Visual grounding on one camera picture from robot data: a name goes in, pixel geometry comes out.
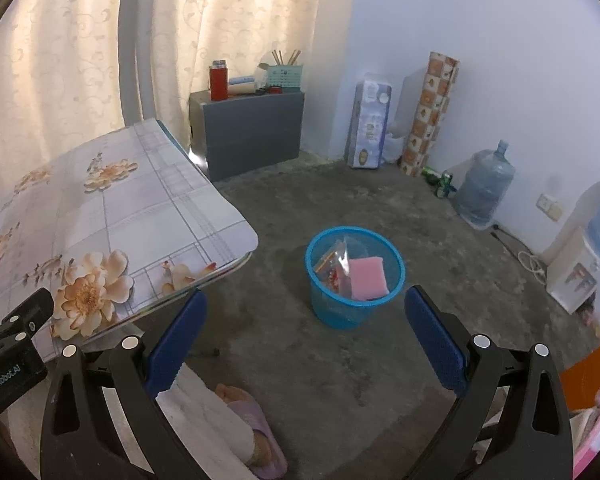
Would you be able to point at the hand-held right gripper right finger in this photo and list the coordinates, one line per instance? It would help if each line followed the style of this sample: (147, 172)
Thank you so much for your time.
(435, 345)

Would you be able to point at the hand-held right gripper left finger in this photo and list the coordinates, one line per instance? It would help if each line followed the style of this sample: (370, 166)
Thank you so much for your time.
(175, 345)

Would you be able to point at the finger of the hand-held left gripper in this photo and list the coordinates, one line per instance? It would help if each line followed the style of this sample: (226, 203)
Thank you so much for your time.
(30, 315)

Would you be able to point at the pink sponge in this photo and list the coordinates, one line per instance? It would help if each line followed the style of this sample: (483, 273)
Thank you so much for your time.
(367, 280)

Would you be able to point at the blue plastic basket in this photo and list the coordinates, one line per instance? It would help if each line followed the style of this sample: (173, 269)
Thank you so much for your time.
(340, 312)

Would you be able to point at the clear plastic bag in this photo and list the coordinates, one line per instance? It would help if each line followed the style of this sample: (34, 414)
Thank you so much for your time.
(352, 250)

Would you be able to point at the white fluffy pants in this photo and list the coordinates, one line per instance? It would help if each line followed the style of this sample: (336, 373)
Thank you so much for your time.
(205, 415)

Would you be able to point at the pink slipper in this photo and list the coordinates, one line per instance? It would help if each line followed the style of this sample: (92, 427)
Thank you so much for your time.
(260, 430)

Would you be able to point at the floral tablecloth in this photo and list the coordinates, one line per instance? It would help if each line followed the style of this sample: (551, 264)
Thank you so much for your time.
(145, 210)

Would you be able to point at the white water dispenser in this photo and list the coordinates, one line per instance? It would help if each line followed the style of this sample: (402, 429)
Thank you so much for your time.
(572, 275)

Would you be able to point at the orange furniture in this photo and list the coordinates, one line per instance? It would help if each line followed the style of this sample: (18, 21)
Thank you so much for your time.
(587, 370)

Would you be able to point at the small white plastic bag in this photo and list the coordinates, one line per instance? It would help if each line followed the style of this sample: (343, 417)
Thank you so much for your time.
(397, 142)

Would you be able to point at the grey cabinet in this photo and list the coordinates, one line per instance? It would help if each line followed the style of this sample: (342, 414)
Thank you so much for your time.
(250, 135)

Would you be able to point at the orange patterned roll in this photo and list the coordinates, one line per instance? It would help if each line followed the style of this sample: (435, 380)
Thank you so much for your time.
(430, 115)

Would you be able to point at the tissue roll pack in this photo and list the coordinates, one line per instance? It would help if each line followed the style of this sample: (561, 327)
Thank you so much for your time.
(370, 120)

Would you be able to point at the red thermos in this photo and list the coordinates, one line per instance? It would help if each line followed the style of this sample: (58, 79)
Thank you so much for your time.
(218, 82)

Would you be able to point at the white and blue roll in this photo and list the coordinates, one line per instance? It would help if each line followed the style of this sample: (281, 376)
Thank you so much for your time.
(242, 85)

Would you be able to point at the small red item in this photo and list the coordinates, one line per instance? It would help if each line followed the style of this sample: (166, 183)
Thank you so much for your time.
(270, 90)

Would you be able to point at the teal utensil holder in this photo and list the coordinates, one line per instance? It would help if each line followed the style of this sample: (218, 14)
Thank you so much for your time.
(285, 77)

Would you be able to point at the bundle of wooden chopsticks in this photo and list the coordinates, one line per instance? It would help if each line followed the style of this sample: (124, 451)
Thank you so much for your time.
(286, 57)

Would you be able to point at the wall socket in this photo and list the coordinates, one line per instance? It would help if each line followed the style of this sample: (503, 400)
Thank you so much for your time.
(550, 206)

